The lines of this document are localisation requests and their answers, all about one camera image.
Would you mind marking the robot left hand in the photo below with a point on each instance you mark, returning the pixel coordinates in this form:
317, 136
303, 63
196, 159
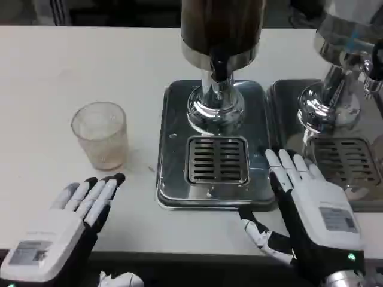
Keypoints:
57, 233

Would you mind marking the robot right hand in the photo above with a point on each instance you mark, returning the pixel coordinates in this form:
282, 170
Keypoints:
323, 203

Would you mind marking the clear ribbed glass cup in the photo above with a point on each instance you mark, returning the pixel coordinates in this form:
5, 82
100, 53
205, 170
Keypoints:
101, 140

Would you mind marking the robot right arm, silver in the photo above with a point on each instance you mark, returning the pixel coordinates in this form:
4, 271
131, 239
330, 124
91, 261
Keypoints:
341, 279

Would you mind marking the steel drip tray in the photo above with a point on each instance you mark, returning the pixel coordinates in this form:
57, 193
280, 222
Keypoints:
173, 179
287, 119

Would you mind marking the steel drink dispenser, clear tank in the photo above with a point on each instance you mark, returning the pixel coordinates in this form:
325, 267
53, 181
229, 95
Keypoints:
338, 45

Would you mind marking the black dispenser tap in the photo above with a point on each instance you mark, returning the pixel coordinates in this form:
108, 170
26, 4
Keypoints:
220, 67

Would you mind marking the drink dispenser with brown drink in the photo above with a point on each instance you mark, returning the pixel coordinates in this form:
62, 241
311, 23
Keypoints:
221, 30

